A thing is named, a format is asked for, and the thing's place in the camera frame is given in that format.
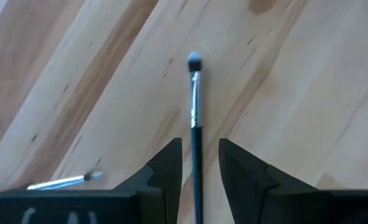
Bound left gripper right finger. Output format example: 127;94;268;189
218;138;319;224

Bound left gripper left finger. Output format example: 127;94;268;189
113;137;184;224

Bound round-tipped black makeup brush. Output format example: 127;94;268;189
186;51;205;224

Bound small silver-ferrule makeup brush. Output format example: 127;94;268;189
26;169;104;191

